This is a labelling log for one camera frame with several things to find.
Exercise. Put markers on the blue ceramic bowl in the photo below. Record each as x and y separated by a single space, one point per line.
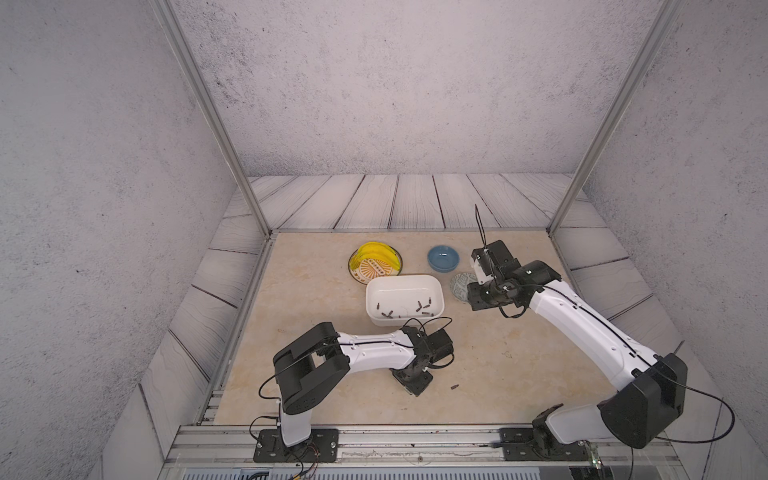
443 258

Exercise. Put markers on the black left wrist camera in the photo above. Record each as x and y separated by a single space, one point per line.
439 347

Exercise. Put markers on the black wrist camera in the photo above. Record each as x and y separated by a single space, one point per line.
493 262
439 347

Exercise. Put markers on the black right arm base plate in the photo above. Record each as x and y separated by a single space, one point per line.
532 444

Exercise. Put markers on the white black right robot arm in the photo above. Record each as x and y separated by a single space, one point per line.
649 388

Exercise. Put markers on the white plastic storage box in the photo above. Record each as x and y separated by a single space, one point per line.
403 294

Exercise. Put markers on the yellow banana bunch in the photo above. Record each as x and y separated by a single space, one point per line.
378 251

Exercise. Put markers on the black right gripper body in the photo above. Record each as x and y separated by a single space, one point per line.
485 295

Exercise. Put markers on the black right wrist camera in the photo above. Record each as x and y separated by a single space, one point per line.
493 262

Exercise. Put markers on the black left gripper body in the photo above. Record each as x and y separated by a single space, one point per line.
416 385

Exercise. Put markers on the aluminium frame post right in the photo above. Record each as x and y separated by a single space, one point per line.
659 30

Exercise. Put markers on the aluminium frame post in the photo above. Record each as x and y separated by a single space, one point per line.
659 30
173 31

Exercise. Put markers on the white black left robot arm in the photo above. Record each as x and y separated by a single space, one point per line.
308 369

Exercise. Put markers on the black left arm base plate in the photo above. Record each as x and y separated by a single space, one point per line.
297 445

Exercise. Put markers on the aluminium front rail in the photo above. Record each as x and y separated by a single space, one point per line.
411 452

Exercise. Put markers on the aluminium frame post left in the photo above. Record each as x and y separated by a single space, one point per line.
173 31

